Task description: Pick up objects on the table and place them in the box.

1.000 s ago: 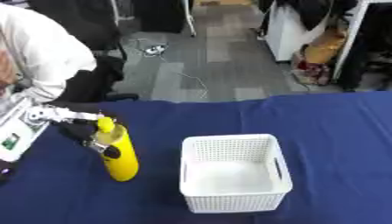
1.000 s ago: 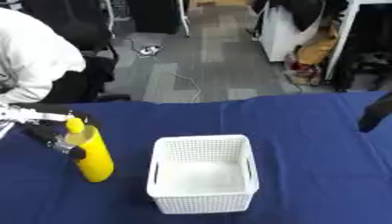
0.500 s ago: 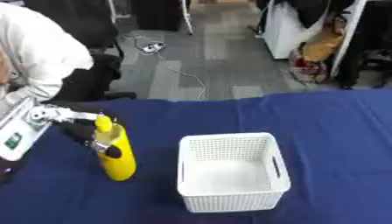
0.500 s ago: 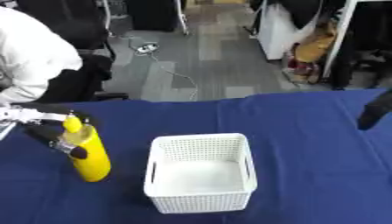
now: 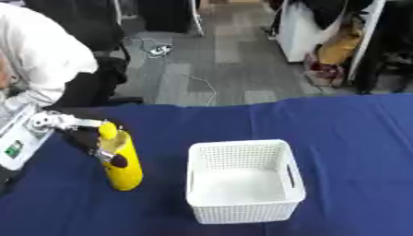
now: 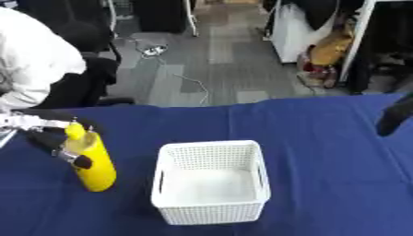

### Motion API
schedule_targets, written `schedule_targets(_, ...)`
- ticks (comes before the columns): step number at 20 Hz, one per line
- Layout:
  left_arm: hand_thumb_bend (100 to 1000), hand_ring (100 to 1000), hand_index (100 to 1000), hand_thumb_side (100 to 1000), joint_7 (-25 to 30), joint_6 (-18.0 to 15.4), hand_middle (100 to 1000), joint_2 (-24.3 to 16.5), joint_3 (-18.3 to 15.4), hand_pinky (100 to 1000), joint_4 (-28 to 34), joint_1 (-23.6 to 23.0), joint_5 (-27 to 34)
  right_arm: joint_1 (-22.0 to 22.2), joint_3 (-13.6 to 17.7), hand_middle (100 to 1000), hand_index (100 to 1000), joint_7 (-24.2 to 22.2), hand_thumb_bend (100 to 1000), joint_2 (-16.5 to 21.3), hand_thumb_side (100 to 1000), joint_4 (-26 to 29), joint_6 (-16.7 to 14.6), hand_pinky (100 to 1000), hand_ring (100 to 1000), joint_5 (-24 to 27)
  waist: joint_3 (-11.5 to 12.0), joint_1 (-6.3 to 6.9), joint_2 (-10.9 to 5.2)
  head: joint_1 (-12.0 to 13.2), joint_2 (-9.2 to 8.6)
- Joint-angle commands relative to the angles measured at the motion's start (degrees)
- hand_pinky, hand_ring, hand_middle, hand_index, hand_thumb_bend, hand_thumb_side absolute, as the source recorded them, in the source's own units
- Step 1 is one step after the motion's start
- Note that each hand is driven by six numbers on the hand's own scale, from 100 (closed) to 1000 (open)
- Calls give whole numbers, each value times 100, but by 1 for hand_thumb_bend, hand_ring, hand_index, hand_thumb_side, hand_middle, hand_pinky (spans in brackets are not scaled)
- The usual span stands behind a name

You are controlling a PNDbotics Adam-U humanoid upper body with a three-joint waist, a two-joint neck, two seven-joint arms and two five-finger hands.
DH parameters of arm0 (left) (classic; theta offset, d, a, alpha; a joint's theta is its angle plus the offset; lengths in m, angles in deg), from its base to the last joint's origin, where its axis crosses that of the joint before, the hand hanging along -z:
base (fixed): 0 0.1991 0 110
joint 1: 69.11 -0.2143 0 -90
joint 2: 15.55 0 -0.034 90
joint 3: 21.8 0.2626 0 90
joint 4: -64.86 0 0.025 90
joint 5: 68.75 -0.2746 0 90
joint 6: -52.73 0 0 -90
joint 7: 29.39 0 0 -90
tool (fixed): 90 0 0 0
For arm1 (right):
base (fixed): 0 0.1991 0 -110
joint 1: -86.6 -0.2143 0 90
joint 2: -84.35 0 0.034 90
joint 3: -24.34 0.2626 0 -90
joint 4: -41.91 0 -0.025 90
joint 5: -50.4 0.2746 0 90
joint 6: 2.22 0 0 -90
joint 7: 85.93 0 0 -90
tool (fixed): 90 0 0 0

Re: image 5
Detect white upright panel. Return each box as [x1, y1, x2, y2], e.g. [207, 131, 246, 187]
[345, 0, 387, 83]

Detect black office chair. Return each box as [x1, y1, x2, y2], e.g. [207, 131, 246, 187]
[22, 0, 146, 109]

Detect white plastic basket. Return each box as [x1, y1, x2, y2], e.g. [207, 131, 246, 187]
[183, 138, 309, 225]

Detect yellow bag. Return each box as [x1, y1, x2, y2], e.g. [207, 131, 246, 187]
[314, 18, 367, 66]

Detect black hanging garment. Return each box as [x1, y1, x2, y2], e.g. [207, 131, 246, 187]
[298, 0, 374, 30]

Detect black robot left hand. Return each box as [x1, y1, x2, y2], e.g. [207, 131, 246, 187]
[48, 106, 131, 169]

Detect white floor cable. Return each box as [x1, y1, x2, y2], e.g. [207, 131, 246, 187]
[179, 72, 219, 107]

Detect yellow bottle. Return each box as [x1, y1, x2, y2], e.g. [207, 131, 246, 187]
[95, 121, 146, 193]

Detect white cabinet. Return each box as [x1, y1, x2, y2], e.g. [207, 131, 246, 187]
[274, 0, 348, 64]

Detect person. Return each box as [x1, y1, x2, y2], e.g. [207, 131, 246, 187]
[0, 2, 100, 109]

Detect red bag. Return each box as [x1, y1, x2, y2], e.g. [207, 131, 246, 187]
[301, 53, 348, 89]

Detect white power strip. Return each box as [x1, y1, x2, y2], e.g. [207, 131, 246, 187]
[147, 44, 174, 57]

